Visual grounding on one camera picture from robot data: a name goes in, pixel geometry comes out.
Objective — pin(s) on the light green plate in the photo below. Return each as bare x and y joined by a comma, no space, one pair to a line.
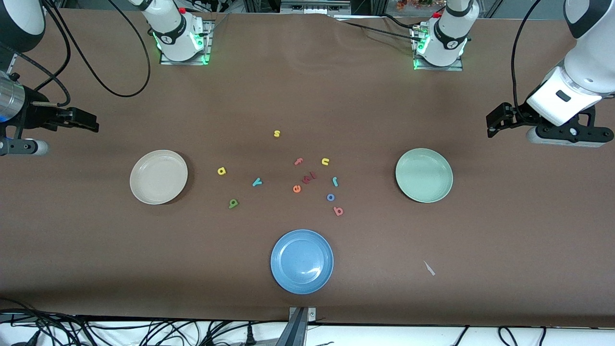
424,175

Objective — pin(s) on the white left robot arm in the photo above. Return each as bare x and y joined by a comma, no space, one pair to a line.
584,72

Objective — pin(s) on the blue plate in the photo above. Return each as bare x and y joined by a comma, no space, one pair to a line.
301,261

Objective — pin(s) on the small metal edge bracket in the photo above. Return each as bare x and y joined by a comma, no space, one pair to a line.
311,315

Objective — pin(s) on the brown table cover sheet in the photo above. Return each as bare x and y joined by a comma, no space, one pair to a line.
504,230

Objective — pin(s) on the grey power strip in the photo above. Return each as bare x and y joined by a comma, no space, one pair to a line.
314,7

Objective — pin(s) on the red letter b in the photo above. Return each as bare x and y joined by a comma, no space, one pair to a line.
336,210

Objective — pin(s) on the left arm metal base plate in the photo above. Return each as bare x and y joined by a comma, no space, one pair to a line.
439,68

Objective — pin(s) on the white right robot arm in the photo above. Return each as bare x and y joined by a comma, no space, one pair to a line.
175,33

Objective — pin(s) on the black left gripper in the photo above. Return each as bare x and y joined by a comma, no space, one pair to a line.
520,116

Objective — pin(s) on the green letter g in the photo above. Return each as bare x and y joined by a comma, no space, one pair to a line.
234,205

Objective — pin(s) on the teal letter y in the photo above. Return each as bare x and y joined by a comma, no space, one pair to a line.
257,182

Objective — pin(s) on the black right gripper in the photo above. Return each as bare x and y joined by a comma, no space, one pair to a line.
35,115

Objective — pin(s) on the beige brown plate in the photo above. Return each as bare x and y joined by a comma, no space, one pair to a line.
158,177

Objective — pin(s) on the white paper scrap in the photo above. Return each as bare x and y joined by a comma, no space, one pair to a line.
429,268

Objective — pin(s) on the grey metal frame beam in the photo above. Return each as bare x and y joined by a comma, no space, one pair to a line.
293,331

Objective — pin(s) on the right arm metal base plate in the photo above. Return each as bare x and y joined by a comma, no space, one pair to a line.
185,62

